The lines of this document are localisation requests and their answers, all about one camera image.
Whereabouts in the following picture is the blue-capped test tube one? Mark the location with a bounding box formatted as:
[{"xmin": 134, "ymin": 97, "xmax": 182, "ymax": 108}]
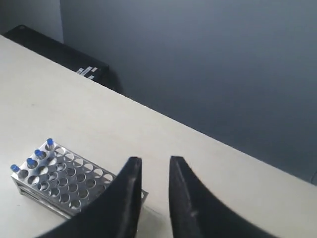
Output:
[{"xmin": 26, "ymin": 158, "xmax": 38, "ymax": 169}]

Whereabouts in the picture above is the blue-capped tube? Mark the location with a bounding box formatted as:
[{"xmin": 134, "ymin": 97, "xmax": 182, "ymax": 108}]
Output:
[
  {"xmin": 46, "ymin": 138, "xmax": 54, "ymax": 151},
  {"xmin": 34, "ymin": 149, "xmax": 46, "ymax": 160}
]

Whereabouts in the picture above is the blue-capped test tube three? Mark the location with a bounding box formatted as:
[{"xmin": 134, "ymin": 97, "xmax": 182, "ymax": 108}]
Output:
[{"xmin": 10, "ymin": 164, "xmax": 20, "ymax": 177}]

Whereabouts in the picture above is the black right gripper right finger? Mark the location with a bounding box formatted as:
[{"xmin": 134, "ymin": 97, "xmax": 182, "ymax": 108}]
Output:
[{"xmin": 169, "ymin": 156, "xmax": 272, "ymax": 238}]

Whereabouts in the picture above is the stainless steel test tube rack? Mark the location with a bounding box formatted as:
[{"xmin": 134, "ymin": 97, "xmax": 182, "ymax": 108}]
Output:
[{"xmin": 10, "ymin": 141, "xmax": 149, "ymax": 220}]

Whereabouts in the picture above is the black box behind table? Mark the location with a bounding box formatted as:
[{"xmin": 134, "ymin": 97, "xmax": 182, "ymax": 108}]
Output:
[{"xmin": 3, "ymin": 25, "xmax": 123, "ymax": 94}]

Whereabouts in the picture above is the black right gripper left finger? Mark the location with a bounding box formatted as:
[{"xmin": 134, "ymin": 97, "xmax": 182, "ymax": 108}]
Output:
[{"xmin": 40, "ymin": 157, "xmax": 142, "ymax": 238}]

